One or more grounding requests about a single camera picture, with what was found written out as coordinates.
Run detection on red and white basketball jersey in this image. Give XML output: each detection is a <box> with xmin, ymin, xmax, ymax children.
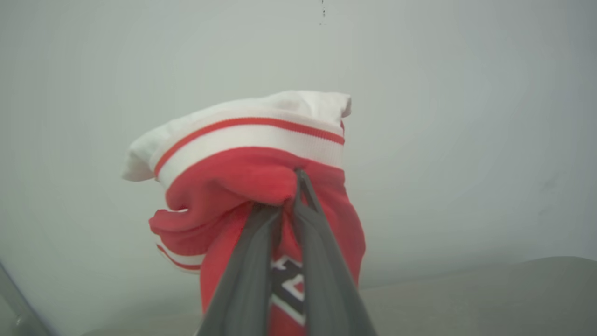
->
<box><xmin>122</xmin><ymin>90</ymin><xmax>366</xmax><ymax>336</ymax></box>

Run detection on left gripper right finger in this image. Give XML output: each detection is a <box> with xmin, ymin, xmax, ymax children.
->
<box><xmin>291</xmin><ymin>168</ymin><xmax>376</xmax><ymax>336</ymax></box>

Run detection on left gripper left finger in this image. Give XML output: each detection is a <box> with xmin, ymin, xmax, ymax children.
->
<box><xmin>196</xmin><ymin>203</ymin><xmax>283</xmax><ymax>336</ymax></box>

